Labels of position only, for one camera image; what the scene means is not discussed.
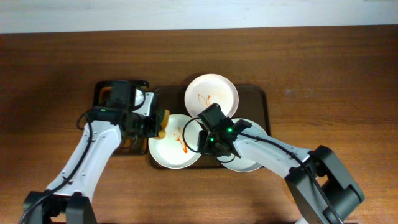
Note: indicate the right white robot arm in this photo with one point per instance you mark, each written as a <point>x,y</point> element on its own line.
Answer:
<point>322,187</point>

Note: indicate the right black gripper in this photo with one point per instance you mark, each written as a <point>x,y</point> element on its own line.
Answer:
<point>203,144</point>

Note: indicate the small black water tray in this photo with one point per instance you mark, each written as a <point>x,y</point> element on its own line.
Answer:
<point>129,146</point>

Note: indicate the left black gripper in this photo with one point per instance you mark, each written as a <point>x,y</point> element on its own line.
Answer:
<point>154,123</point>

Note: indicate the large brown serving tray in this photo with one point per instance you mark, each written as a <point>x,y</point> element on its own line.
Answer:
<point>252,106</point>

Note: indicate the pale green plate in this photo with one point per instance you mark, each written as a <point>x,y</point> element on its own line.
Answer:
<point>238,164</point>

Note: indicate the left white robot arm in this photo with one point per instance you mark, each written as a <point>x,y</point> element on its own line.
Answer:
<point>122,110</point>

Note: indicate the white plate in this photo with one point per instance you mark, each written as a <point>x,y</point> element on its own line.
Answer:
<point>171,151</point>

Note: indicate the pink plate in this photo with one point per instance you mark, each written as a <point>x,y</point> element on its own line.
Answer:
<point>207,89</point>

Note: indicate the yellow green scrub sponge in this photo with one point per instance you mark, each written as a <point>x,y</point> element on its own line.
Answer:
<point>162,120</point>

